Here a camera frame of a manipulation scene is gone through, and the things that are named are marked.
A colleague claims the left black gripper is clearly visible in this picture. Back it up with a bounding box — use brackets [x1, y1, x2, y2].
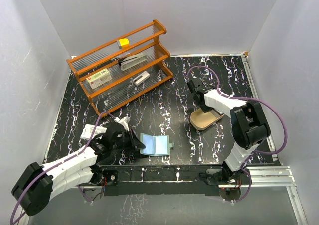
[111, 128, 145, 153]

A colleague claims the green card holder wallet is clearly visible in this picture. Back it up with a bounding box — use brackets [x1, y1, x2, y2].
[140, 133, 174, 157]

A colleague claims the beige card tray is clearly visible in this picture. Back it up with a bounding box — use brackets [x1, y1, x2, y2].
[190, 108, 224, 131]

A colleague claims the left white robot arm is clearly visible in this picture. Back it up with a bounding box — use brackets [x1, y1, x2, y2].
[11, 117, 145, 217]

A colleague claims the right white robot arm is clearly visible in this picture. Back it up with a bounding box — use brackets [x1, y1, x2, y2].
[187, 78, 271, 184]

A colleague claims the white paper card with code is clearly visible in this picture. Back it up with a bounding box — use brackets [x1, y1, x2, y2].
[80, 124, 107, 140]

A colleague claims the small white stapler remover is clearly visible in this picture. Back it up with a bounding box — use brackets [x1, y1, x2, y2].
[133, 71, 150, 86]

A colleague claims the orange wooden three-tier rack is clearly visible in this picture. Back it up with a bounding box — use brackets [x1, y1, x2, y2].
[67, 19, 173, 114]

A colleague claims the white staples box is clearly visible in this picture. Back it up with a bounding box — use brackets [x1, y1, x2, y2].
[86, 69, 112, 89]

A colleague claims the grey black stapler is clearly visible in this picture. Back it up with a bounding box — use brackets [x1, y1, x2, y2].
[118, 53, 147, 71]

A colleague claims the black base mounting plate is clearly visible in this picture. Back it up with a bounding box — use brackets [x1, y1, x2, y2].
[101, 164, 252, 197]

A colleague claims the yellow grey tape measure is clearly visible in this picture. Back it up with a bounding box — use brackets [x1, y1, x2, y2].
[117, 38, 130, 49]

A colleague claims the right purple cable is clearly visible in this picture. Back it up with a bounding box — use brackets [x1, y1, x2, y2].
[186, 65, 288, 156]

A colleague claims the purple cable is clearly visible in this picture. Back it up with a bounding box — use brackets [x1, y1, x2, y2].
[186, 65, 288, 156]
[9, 112, 118, 225]

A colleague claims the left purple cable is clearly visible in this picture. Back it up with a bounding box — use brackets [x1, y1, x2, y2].
[9, 112, 118, 225]

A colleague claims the aluminium frame rail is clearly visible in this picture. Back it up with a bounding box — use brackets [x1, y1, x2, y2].
[241, 51, 308, 225]

